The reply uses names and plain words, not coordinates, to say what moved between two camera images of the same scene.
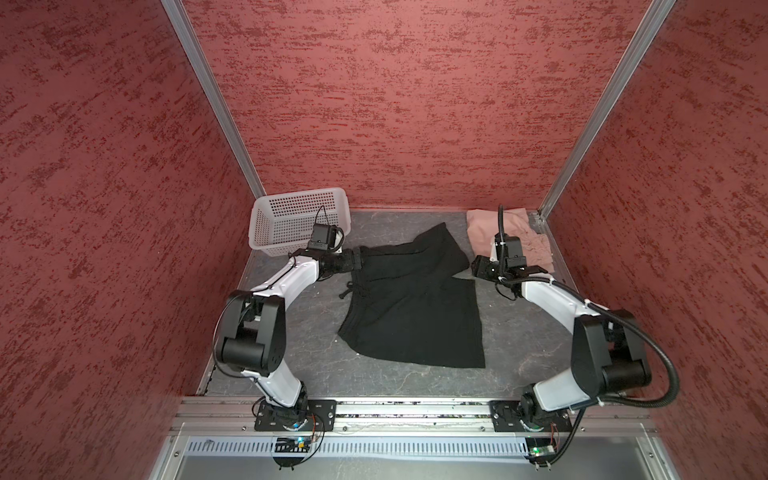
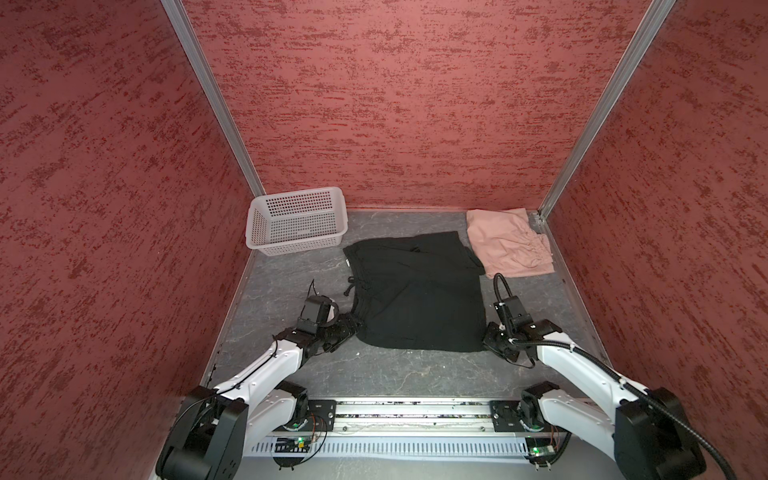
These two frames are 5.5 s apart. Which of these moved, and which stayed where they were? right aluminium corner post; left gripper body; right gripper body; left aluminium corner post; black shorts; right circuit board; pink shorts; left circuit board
Moved: black shorts; left gripper body; right gripper body
Stayed: right aluminium corner post; left aluminium corner post; pink shorts; right circuit board; left circuit board
